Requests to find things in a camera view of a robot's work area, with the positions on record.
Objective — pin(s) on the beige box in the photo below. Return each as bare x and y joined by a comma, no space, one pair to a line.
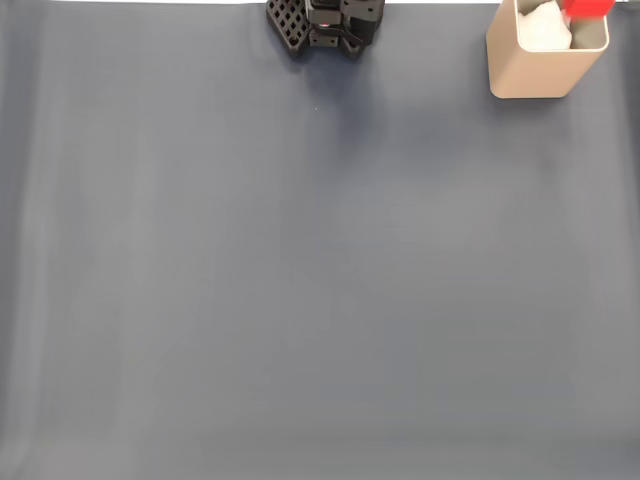
530,75

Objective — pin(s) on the red cube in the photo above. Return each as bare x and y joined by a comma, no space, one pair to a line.
590,7

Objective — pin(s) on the grey table mat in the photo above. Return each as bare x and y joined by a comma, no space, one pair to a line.
250,300

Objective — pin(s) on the white crumpled paper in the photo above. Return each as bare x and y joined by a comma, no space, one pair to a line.
545,30

